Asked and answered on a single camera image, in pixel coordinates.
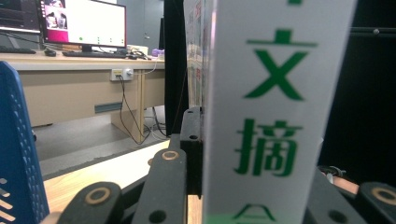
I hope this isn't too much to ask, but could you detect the white charger cable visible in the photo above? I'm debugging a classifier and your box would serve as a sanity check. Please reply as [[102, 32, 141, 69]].
[[134, 57, 161, 76]]

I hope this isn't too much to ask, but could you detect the wooden desk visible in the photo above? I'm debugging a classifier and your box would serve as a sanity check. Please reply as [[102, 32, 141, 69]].
[[0, 50, 166, 145]]

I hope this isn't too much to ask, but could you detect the green title magazine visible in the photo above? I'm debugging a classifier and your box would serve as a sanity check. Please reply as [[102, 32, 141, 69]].
[[183, 0, 359, 224]]

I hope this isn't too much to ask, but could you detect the dark screen monitor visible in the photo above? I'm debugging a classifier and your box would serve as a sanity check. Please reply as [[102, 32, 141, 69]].
[[0, 0, 41, 34]]

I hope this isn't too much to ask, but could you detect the white power socket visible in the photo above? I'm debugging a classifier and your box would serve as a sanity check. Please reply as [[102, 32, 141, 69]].
[[110, 68, 134, 82]]

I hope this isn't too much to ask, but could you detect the blue file rack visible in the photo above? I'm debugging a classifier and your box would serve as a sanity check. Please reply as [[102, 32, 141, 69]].
[[0, 60, 50, 224]]

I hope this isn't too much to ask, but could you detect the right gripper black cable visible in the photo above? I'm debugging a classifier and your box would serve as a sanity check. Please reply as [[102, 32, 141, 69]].
[[317, 165, 347, 179]]

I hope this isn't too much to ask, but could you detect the black curtain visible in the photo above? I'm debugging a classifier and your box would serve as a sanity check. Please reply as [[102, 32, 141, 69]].
[[163, 0, 396, 188]]

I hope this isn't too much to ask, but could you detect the white screen monitor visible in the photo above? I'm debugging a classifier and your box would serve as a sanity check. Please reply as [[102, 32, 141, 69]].
[[40, 0, 128, 49]]

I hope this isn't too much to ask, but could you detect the black socket cable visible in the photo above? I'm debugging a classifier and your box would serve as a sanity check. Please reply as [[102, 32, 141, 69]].
[[118, 76, 148, 146]]

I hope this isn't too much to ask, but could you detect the metal stand bar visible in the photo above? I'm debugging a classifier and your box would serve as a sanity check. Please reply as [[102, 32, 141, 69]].
[[349, 27, 396, 38]]

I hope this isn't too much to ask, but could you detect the white floor cable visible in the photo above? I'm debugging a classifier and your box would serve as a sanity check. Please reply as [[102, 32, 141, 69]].
[[144, 106, 169, 141]]

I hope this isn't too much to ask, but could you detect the black keyboard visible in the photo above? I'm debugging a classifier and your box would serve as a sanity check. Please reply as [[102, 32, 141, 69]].
[[62, 50, 129, 60], [0, 46, 37, 55]]

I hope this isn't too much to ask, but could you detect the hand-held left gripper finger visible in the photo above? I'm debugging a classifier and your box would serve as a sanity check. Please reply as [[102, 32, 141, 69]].
[[180, 105, 205, 197]]

